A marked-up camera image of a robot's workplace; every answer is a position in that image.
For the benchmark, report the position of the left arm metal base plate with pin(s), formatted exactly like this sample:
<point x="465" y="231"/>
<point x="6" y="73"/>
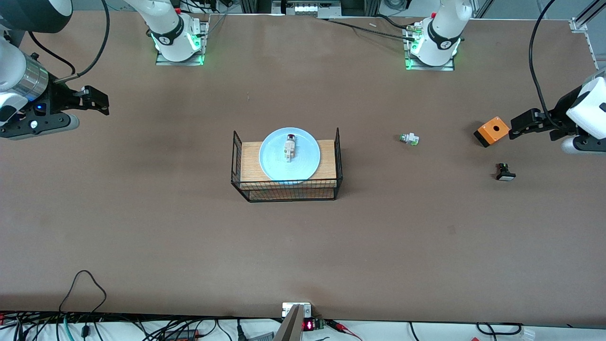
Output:
<point x="426" y="67"/>

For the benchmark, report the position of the orange button enclosure box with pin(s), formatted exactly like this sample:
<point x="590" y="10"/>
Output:
<point x="494" y="129"/>

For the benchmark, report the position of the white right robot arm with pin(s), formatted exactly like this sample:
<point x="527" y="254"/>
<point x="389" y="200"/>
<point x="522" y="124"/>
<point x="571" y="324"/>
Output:
<point x="168" y="28"/>

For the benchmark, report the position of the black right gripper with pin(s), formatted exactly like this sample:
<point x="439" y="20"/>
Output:
<point x="60" y="97"/>

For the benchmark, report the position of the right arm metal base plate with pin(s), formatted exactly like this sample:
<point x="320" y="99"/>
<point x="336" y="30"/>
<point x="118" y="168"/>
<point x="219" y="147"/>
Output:
<point x="165" y="61"/>

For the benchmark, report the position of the grey control box white label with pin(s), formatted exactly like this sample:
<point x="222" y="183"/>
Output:
<point x="305" y="8"/>

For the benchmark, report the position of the black power adapter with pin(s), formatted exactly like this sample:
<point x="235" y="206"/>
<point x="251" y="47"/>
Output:
<point x="182" y="335"/>

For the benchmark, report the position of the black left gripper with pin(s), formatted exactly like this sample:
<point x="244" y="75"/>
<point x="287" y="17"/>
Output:
<point x="556" y="119"/>

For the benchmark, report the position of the red digit display module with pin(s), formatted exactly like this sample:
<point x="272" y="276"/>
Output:
<point x="310" y="325"/>

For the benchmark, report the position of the black square white button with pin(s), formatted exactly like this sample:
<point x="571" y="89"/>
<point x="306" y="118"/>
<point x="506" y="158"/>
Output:
<point x="505" y="176"/>

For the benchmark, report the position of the light blue plate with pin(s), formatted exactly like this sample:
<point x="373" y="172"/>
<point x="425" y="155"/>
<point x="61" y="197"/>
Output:
<point x="272" y="156"/>

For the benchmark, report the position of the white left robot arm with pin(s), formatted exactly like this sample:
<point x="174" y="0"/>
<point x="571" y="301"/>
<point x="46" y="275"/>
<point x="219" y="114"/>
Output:
<point x="442" y="33"/>

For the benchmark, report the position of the red test clip lead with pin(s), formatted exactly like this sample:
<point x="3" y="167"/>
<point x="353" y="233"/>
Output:
<point x="342" y="326"/>

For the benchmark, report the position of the wooden board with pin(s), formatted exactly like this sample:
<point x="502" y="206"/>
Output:
<point x="248" y="161"/>

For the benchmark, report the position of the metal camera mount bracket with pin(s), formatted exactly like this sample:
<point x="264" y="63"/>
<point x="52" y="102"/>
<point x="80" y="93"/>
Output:
<point x="293" y="322"/>

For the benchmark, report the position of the green push button switch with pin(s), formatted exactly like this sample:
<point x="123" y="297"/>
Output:
<point x="411" y="139"/>

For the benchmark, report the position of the aluminium frame profile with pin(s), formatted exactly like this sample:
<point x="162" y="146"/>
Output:
<point x="578" y="24"/>

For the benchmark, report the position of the red push button switch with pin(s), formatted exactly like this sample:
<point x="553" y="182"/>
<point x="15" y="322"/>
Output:
<point x="289" y="149"/>

